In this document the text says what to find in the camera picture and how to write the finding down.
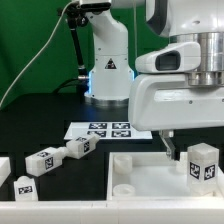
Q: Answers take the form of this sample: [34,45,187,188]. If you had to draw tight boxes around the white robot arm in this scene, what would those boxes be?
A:
[85,0,224,159]

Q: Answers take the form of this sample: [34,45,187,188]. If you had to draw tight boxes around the white left fence block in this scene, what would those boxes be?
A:
[0,157,11,187]

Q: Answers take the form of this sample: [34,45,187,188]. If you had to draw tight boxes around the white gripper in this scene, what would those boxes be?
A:
[128,74,224,160]

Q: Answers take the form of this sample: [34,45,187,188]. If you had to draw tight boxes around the white marker sheet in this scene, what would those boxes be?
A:
[64,122,152,140]

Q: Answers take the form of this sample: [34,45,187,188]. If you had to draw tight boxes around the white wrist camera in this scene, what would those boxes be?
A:
[135,42,201,74]

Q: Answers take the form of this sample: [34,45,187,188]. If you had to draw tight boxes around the white front fence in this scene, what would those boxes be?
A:
[0,198,224,224]

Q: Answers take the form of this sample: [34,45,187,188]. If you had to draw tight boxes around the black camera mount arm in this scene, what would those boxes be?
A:
[65,2,88,77]

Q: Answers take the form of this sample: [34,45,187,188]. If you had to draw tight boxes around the black camera on mount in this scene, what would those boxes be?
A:
[79,0,112,12]

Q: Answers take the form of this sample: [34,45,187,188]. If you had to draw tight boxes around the grey cable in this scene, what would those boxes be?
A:
[0,0,80,110]

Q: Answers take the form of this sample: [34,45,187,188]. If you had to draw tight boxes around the white square tabletop part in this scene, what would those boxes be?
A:
[106,152,224,200]

